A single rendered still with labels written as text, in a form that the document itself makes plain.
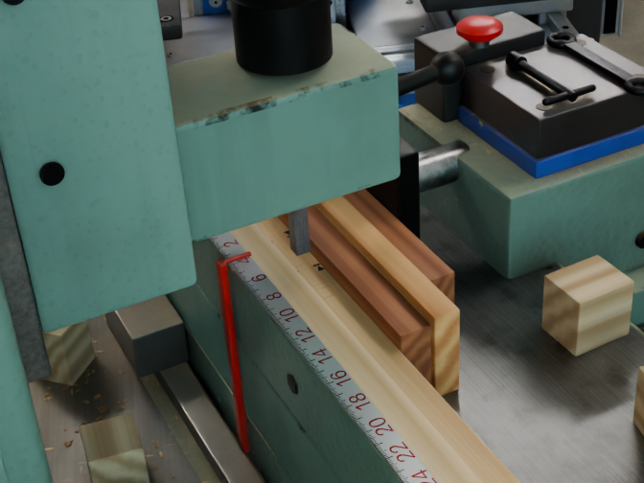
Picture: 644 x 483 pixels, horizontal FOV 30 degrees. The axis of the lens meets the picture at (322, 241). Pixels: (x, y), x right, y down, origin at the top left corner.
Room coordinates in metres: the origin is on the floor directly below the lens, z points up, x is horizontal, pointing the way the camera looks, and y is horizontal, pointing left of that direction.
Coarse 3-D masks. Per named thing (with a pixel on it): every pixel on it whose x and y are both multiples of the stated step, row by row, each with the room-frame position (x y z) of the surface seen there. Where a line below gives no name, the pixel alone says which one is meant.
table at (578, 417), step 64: (448, 256) 0.64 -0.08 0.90; (192, 320) 0.64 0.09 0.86; (512, 320) 0.56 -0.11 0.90; (640, 320) 0.63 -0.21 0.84; (256, 384) 0.54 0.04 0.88; (512, 384) 0.51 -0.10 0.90; (576, 384) 0.50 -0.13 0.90; (512, 448) 0.46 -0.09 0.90; (576, 448) 0.45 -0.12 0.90; (640, 448) 0.45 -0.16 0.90
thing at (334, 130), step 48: (336, 48) 0.59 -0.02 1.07; (192, 96) 0.55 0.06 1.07; (240, 96) 0.55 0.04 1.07; (288, 96) 0.54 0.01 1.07; (336, 96) 0.55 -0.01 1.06; (384, 96) 0.57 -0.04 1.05; (192, 144) 0.52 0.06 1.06; (240, 144) 0.53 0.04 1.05; (288, 144) 0.54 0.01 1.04; (336, 144) 0.55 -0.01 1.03; (384, 144) 0.57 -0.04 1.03; (192, 192) 0.52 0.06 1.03; (240, 192) 0.53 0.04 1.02; (288, 192) 0.54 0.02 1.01; (336, 192) 0.55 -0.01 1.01; (192, 240) 0.52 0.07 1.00
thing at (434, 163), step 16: (400, 144) 0.62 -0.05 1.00; (448, 144) 0.67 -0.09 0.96; (464, 144) 0.67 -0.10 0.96; (400, 160) 0.60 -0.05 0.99; (416, 160) 0.61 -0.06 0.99; (432, 160) 0.66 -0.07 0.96; (448, 160) 0.66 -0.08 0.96; (400, 176) 0.60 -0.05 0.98; (416, 176) 0.61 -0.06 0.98; (432, 176) 0.65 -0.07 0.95; (448, 176) 0.65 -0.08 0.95; (384, 192) 0.62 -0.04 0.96; (400, 192) 0.60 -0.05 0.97; (416, 192) 0.61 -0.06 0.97; (400, 208) 0.60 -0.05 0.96; (416, 208) 0.61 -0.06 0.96; (416, 224) 0.61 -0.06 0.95
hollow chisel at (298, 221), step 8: (304, 208) 0.58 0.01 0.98; (288, 216) 0.58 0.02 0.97; (296, 216) 0.58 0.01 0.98; (304, 216) 0.58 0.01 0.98; (288, 224) 0.58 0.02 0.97; (296, 224) 0.58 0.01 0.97; (304, 224) 0.58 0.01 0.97; (296, 232) 0.58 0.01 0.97; (304, 232) 0.58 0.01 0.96; (296, 240) 0.58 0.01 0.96; (304, 240) 0.58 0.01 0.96; (296, 248) 0.58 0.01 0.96; (304, 248) 0.58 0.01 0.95
